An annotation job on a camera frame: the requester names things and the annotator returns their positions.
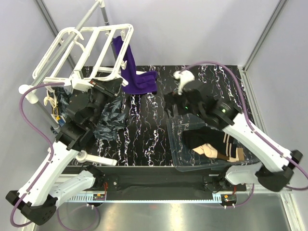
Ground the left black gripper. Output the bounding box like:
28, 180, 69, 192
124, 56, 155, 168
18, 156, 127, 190
86, 78, 123, 128

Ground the black striped sock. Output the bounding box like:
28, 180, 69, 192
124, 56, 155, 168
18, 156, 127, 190
182, 126, 234, 150

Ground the white plastic clip hanger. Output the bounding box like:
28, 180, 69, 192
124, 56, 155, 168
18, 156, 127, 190
32, 24, 134, 86

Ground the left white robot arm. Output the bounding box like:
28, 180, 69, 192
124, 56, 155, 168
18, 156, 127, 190
5, 78, 122, 228

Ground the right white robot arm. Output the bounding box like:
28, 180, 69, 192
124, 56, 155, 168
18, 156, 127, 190
164, 86, 303, 192

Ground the purple sock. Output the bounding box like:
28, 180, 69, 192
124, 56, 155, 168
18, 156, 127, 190
121, 45, 157, 95

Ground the black marbled mat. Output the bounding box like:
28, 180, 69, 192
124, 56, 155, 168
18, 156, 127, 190
86, 65, 254, 167

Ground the dark leaf patterned cloth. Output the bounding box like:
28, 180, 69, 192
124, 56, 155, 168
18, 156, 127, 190
50, 87, 127, 141

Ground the cream sock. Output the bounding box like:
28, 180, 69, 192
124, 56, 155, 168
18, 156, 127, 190
193, 143, 218, 158

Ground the clear plastic bin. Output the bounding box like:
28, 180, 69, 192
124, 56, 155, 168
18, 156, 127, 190
167, 115, 258, 172

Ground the yellow zip tie tag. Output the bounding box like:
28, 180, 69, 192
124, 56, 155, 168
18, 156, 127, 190
51, 96, 65, 127

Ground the brown striped sock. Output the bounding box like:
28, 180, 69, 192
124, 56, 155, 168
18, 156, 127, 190
217, 143, 245, 162

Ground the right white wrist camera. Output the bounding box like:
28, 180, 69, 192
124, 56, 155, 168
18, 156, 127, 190
173, 70, 195, 95

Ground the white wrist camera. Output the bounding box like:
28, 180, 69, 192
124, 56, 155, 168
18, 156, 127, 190
173, 70, 195, 95
69, 74, 93, 92

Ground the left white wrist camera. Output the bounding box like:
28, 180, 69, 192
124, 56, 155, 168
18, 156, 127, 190
69, 74, 93, 92

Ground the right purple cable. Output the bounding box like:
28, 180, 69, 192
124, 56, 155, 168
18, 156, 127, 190
184, 60, 308, 193

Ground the purple cable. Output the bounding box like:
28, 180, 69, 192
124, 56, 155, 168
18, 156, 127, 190
9, 81, 73, 227
184, 60, 308, 193

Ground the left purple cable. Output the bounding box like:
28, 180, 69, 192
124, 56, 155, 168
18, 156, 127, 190
9, 81, 73, 227

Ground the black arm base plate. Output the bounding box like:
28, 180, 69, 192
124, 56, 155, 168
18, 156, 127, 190
98, 167, 246, 201

